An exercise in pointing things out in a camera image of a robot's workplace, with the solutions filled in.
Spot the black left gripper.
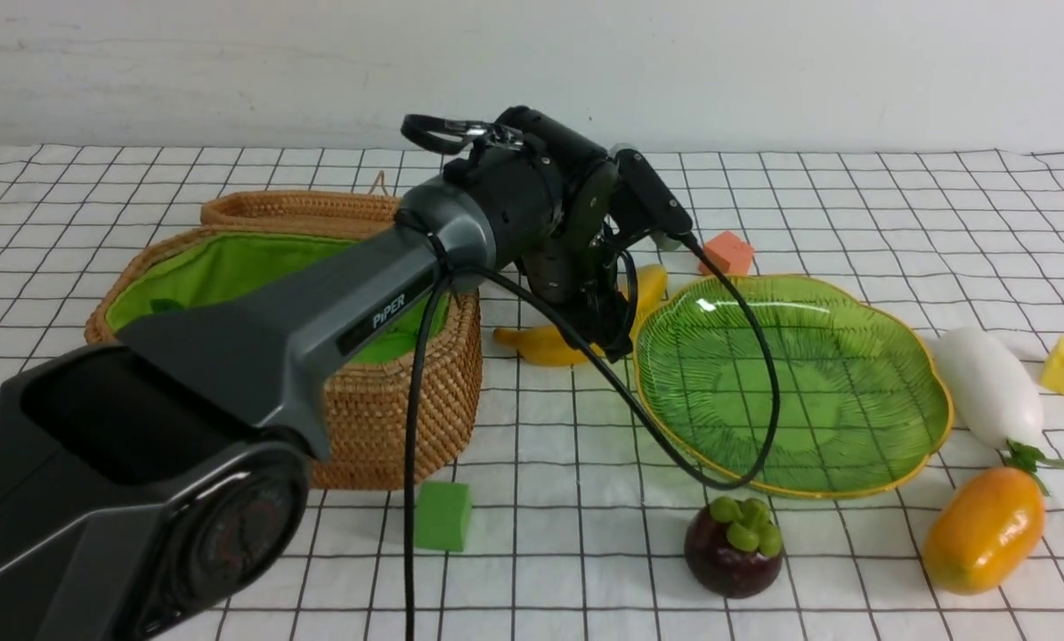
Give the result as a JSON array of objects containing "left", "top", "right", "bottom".
[{"left": 520, "top": 151, "right": 635, "bottom": 361}]

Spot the yellow banana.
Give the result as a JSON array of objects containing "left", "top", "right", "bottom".
[{"left": 492, "top": 264, "right": 669, "bottom": 368}]

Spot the dark purple mangosteen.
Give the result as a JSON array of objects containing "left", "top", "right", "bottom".
[{"left": 683, "top": 496, "right": 785, "bottom": 599}]

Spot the white radish with leaves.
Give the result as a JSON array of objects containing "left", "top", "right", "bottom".
[{"left": 933, "top": 326, "right": 1064, "bottom": 495}]

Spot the orange yellow mango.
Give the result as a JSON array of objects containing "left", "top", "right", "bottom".
[{"left": 920, "top": 467, "right": 1047, "bottom": 596}]

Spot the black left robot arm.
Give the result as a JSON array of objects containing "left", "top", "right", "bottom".
[{"left": 0, "top": 106, "right": 628, "bottom": 640}]

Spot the orange foam cube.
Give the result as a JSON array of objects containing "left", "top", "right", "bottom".
[{"left": 698, "top": 231, "right": 755, "bottom": 276}]

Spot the green foam cube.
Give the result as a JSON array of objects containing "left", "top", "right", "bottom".
[{"left": 413, "top": 480, "right": 472, "bottom": 553}]

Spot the checkered white tablecloth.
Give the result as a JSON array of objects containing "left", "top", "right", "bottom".
[{"left": 0, "top": 145, "right": 1064, "bottom": 640}]

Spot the green leaf-shaped plastic plate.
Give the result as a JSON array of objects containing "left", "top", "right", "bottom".
[{"left": 634, "top": 273, "right": 954, "bottom": 499}]

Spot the woven wicker basket lid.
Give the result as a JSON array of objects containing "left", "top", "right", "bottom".
[{"left": 200, "top": 172, "right": 400, "bottom": 239}]

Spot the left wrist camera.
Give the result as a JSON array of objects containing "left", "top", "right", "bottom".
[{"left": 609, "top": 145, "right": 692, "bottom": 251}]

